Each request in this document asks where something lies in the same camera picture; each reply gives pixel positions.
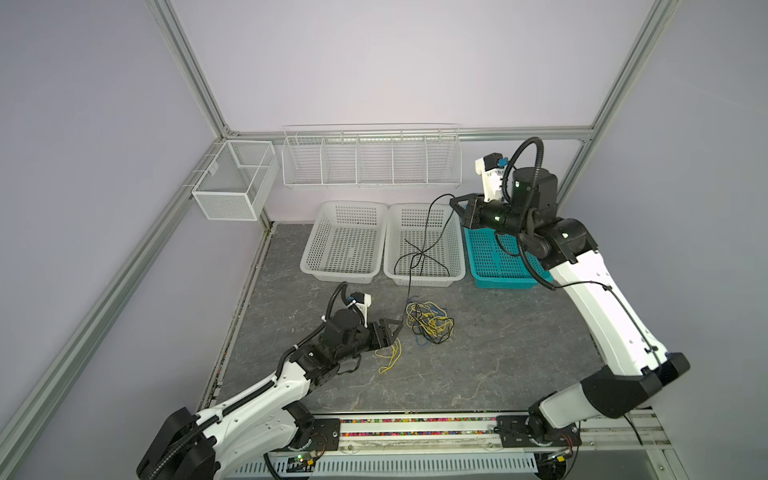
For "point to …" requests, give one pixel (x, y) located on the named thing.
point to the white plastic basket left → (347, 242)
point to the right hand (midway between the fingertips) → (452, 202)
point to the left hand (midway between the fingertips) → (395, 331)
